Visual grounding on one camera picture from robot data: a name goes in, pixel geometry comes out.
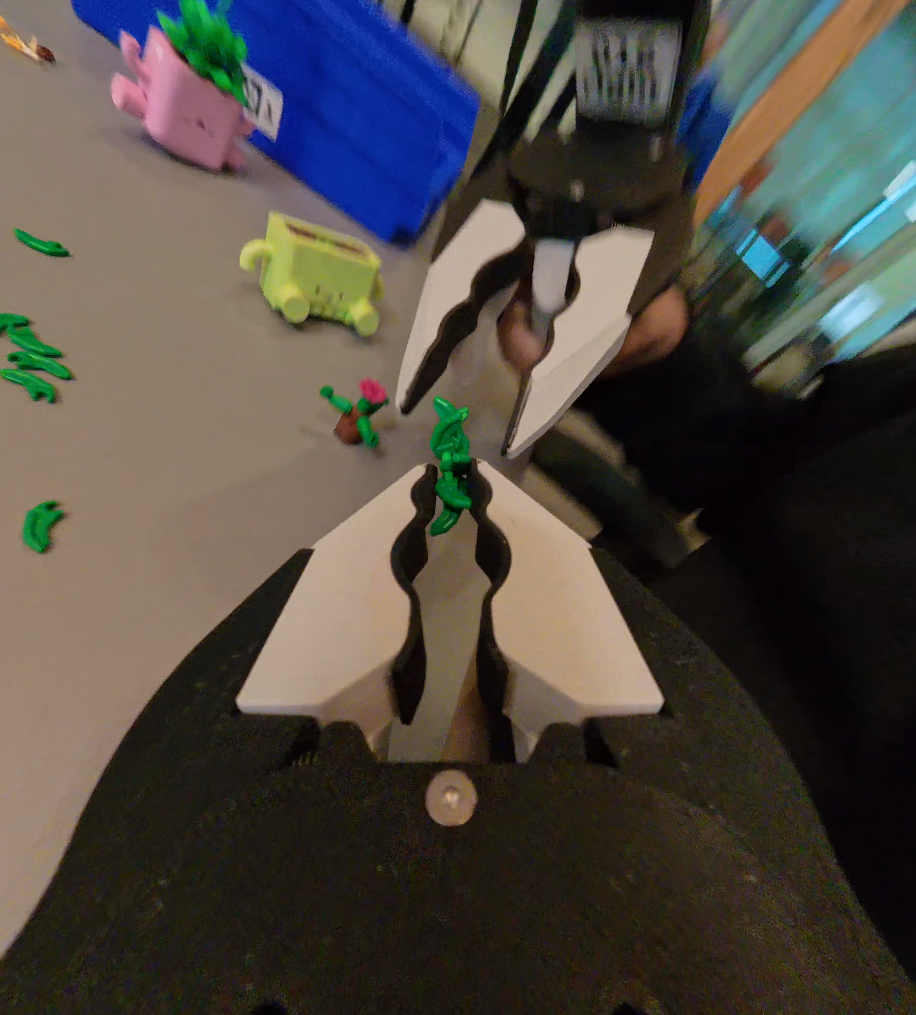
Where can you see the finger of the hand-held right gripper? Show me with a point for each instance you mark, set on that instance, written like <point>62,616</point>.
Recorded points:
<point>458,262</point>
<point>601,309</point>

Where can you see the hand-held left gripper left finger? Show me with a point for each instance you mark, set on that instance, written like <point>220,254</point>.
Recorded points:
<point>323,626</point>

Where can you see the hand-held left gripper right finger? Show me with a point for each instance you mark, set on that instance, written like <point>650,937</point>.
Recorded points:
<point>577,626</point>

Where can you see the person's right hand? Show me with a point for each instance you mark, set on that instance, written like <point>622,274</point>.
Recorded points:
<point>652,333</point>

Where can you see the lime green toy pot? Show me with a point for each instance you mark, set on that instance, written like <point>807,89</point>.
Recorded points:
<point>315,269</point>

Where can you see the blue plastic bin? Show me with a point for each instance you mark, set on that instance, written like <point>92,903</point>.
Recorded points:
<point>363,119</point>

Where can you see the toy cactus with pink flower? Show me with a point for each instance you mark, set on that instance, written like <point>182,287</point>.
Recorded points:
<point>355,420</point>

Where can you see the person's black jacket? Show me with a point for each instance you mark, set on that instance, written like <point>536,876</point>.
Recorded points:
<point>823,634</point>

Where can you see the pink toy pot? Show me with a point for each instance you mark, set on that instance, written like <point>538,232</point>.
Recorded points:
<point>180,119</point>

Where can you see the scattered green leaf pieces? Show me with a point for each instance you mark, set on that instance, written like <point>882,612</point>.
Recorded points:
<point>34,342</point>

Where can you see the small pink orange pieces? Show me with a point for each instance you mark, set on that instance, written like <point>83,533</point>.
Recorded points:
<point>22,44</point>

